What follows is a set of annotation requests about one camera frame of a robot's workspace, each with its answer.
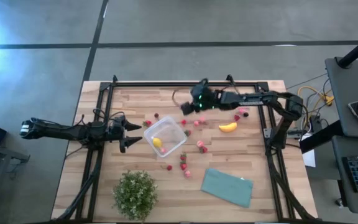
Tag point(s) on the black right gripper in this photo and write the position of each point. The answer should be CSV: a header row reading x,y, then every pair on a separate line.
x,y
205,98

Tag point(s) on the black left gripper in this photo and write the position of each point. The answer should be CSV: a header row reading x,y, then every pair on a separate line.
x,y
115,130

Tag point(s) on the pink toy strawberry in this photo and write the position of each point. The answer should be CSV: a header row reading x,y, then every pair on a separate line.
x,y
195,123
187,173
163,150
202,119

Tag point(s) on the red toy strawberry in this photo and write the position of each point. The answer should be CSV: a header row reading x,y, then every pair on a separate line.
x,y
187,132
148,123
183,166
203,150
183,156

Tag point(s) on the clear plastic tupperware container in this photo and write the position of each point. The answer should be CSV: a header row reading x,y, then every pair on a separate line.
x,y
169,130

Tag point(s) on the yellow toy lemon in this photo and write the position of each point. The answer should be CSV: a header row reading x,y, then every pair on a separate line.
x,y
157,142

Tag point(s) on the pink toy peach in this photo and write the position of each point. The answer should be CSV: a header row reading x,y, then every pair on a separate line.
x,y
242,110
199,143

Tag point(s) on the yellow toy banana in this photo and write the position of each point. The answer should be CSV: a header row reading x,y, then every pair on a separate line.
x,y
227,127

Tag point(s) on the black toy grape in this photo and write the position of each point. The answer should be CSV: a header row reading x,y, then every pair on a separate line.
x,y
245,114

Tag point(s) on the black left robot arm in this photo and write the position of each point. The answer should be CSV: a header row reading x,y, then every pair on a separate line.
x,y
57,132

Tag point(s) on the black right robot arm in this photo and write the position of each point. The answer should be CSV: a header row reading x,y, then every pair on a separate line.
x,y
253,99

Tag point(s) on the green potted plant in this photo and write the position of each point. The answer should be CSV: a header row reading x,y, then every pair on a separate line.
x,y
135,196

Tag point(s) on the teal folded cloth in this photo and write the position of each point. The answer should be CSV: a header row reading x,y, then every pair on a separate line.
x,y
227,186

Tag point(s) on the dark metal stand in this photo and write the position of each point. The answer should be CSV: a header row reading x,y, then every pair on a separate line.
x,y
2,152

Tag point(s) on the white paper sheet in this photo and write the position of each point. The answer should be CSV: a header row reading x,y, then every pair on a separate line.
x,y
309,158

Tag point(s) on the black stand base bar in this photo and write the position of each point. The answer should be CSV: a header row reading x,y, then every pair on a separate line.
x,y
319,138

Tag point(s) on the grey desk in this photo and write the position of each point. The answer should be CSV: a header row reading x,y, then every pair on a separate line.
x,y
350,81

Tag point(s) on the black pole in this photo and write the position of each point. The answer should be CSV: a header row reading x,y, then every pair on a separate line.
x,y
357,48

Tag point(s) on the black aluminium table frame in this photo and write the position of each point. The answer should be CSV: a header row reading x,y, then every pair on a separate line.
x,y
151,84

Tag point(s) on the silver corner bracket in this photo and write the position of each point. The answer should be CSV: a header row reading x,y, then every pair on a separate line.
x,y
268,133

